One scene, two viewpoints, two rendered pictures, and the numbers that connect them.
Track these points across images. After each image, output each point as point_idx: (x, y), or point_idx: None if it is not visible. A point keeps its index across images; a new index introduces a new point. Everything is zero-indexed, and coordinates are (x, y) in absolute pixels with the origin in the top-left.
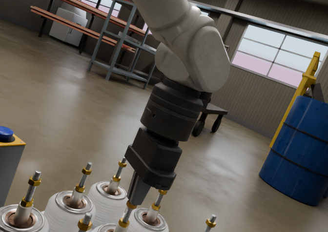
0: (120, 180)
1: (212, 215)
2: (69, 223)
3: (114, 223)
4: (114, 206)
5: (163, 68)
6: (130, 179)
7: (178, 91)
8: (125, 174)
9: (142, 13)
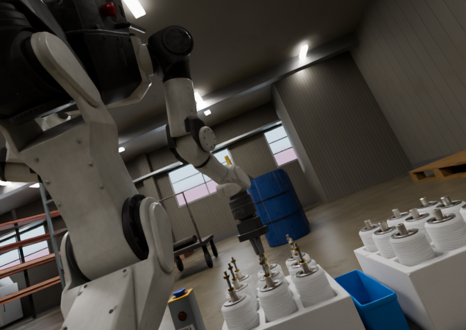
0: (214, 315)
1: (286, 235)
2: (247, 292)
3: (256, 290)
4: (250, 280)
5: (227, 194)
6: (218, 310)
7: (241, 195)
8: (212, 312)
9: (216, 178)
